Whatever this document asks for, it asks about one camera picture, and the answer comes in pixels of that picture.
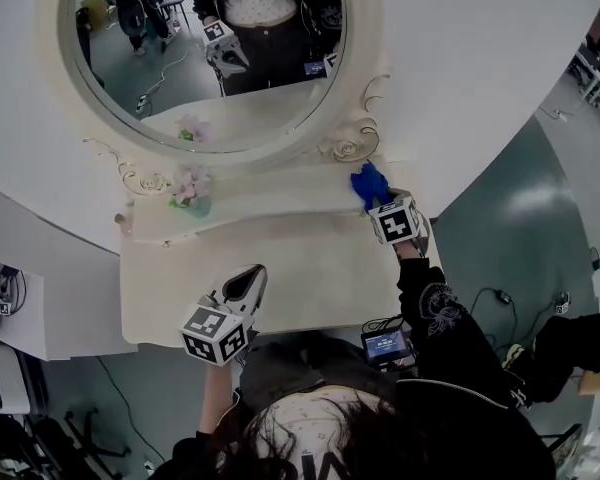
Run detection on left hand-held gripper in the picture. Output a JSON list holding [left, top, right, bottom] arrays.
[[180, 263, 269, 368]]

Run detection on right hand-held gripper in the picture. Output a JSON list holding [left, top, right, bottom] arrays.
[[368, 189, 430, 258]]

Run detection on blue cloth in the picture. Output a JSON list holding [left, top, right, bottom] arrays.
[[349, 160, 392, 214]]

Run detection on person's left forearm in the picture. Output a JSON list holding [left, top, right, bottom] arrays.
[[197, 362, 239, 437]]

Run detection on person's right forearm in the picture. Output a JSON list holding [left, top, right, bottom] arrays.
[[393, 240, 486, 364]]

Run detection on cream dressing table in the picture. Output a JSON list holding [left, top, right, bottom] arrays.
[[112, 157, 444, 344]]

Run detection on person's legs in black trousers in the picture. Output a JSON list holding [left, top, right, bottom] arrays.
[[239, 330, 401, 399]]

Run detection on pink flowers in green vase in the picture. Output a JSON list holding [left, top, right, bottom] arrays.
[[168, 163, 214, 219]]

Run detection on small pink bottle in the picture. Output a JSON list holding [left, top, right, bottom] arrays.
[[112, 210, 134, 239]]

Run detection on person's white patterned top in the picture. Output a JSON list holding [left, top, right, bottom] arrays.
[[254, 385, 396, 480]]

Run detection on small black monitor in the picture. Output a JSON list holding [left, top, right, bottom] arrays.
[[360, 328, 414, 369]]

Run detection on white shelf cabinet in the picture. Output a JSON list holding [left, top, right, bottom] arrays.
[[0, 177, 141, 362]]

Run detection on black office chair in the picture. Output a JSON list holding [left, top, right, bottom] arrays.
[[24, 407, 131, 480]]

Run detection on distant office desks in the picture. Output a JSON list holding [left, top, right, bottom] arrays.
[[569, 32, 600, 129]]

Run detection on white docking station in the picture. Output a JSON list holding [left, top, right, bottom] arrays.
[[0, 342, 31, 414]]

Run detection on cluttered side table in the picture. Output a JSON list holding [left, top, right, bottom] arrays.
[[549, 387, 600, 480]]

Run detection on black cable with adapter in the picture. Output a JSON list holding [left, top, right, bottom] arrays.
[[469, 287, 519, 349]]

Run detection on oval mirror with cream frame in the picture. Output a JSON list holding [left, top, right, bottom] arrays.
[[39, 0, 394, 169]]

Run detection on spare gripper with cables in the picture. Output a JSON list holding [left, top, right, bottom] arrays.
[[0, 262, 29, 339]]

